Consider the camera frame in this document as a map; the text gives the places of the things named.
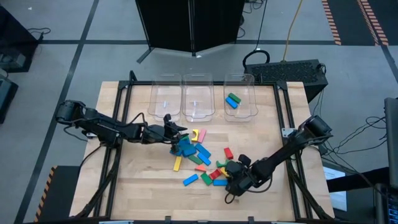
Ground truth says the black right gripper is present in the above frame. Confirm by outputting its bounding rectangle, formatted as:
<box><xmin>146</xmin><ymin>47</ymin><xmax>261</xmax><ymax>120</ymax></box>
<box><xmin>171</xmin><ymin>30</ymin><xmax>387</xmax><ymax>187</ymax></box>
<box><xmin>224</xmin><ymin>154</ymin><xmax>261</xmax><ymax>197</ymax></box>

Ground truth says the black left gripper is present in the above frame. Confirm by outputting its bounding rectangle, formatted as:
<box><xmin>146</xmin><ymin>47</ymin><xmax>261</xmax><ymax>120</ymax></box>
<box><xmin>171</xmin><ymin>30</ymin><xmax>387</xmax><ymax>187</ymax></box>
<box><xmin>143</xmin><ymin>113</ymin><xmax>189</xmax><ymax>154</ymax></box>

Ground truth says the blue wooden block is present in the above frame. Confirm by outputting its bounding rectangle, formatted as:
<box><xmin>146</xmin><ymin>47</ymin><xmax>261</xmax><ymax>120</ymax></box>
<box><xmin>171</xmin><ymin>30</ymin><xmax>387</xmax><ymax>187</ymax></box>
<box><xmin>178</xmin><ymin>139</ymin><xmax>195</xmax><ymax>151</ymax></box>

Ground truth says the red arch block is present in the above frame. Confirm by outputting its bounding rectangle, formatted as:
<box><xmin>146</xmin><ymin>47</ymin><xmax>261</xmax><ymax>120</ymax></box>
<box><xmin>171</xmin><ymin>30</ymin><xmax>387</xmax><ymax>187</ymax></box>
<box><xmin>208</xmin><ymin>168</ymin><xmax>223</xmax><ymax>180</ymax></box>

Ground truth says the green long block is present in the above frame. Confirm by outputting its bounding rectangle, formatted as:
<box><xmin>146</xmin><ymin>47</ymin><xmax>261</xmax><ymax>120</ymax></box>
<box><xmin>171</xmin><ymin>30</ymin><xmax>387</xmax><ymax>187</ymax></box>
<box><xmin>228</xmin><ymin>92</ymin><xmax>243</xmax><ymax>105</ymax></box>
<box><xmin>187</xmin><ymin>154</ymin><xmax>204</xmax><ymax>166</ymax></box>

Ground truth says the clear plastic bin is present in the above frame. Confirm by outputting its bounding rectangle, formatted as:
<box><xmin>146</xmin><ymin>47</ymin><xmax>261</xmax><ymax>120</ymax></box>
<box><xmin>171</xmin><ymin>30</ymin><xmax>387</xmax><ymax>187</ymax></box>
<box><xmin>223</xmin><ymin>73</ymin><xmax>259</xmax><ymax>123</ymax></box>
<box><xmin>147</xmin><ymin>73</ymin><xmax>183</xmax><ymax>122</ymax></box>
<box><xmin>180</xmin><ymin>73</ymin><xmax>215</xmax><ymax>123</ymax></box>

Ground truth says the white paper sheet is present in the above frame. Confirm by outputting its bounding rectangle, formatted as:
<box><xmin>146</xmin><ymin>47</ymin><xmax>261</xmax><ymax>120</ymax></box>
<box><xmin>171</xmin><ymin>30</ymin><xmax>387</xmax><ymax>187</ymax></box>
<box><xmin>322</xmin><ymin>166</ymin><xmax>348</xmax><ymax>212</ymax></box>

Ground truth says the tall black partition screen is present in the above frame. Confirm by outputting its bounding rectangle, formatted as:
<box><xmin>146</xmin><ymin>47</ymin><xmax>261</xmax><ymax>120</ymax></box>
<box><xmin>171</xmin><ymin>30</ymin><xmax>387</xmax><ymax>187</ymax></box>
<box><xmin>135</xmin><ymin>0</ymin><xmax>246</xmax><ymax>65</ymax></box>

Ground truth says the black perforated equipment case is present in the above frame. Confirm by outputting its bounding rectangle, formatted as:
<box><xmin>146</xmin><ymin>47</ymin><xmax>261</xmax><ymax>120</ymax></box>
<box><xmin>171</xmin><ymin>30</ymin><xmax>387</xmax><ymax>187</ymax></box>
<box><xmin>244</xmin><ymin>58</ymin><xmax>329</xmax><ymax>103</ymax></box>

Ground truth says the black stand bar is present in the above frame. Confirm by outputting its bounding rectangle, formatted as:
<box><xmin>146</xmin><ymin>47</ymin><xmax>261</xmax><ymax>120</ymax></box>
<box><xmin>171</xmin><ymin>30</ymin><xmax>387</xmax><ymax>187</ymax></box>
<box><xmin>326</xmin><ymin>167</ymin><xmax>390</xmax><ymax>193</ymax></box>

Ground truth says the hazard-striped black platform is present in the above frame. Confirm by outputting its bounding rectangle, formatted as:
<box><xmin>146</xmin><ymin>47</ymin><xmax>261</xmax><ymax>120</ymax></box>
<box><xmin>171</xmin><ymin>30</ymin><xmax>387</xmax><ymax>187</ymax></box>
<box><xmin>35</xmin><ymin>165</ymin><xmax>81</xmax><ymax>222</ymax></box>

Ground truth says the dark electronic device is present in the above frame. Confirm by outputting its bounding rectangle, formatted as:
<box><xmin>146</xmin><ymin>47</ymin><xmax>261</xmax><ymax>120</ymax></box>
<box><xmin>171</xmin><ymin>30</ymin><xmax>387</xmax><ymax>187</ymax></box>
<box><xmin>374</xmin><ymin>182</ymin><xmax>398</xmax><ymax>224</ymax></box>

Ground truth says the grey monitor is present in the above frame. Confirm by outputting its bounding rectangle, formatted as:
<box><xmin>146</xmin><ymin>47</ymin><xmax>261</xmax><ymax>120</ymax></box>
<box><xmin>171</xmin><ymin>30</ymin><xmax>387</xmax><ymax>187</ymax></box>
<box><xmin>384</xmin><ymin>96</ymin><xmax>398</xmax><ymax>190</ymax></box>

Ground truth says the black floor device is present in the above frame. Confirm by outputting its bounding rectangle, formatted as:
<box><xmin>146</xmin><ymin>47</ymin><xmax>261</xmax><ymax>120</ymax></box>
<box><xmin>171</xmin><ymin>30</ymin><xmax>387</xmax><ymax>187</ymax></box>
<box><xmin>0</xmin><ymin>70</ymin><xmax>19</xmax><ymax>124</ymax></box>

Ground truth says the black desk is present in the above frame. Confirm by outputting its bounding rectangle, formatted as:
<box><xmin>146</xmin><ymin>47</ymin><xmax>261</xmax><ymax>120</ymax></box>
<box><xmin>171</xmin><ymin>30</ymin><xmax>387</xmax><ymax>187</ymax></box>
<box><xmin>0</xmin><ymin>5</ymin><xmax>40</xmax><ymax>74</ymax></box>

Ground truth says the black metal table frame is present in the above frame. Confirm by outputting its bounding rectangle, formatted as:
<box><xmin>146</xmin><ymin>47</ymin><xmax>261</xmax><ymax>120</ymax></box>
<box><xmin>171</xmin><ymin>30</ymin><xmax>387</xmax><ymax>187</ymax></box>
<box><xmin>74</xmin><ymin>70</ymin><xmax>336</xmax><ymax>222</ymax></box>

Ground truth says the thick black cable loop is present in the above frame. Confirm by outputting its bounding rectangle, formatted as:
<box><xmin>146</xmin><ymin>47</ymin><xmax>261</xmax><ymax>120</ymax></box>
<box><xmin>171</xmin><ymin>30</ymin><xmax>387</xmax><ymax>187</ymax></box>
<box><xmin>241</xmin><ymin>49</ymin><xmax>271</xmax><ymax>74</ymax></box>

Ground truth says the thin black cable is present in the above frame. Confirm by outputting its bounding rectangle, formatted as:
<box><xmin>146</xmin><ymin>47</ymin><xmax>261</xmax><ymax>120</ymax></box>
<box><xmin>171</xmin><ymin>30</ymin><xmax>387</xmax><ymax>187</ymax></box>
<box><xmin>253</xmin><ymin>0</ymin><xmax>269</xmax><ymax>52</ymax></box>

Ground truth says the yellow cable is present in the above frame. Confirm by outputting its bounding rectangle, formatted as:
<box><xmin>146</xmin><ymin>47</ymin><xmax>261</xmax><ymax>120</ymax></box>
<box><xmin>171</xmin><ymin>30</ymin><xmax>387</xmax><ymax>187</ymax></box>
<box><xmin>282</xmin><ymin>0</ymin><xmax>304</xmax><ymax>62</ymax></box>

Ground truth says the black cable bundle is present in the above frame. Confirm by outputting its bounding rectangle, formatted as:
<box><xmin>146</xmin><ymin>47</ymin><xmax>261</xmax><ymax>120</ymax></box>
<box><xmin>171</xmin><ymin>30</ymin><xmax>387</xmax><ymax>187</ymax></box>
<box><xmin>310</xmin><ymin>90</ymin><xmax>389</xmax><ymax>187</ymax></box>

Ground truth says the black floor cable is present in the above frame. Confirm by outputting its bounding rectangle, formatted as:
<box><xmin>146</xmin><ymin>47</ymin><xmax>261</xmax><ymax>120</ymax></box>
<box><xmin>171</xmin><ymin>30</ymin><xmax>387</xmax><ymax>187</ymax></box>
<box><xmin>27</xmin><ymin>27</ymin><xmax>52</xmax><ymax>42</ymax></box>

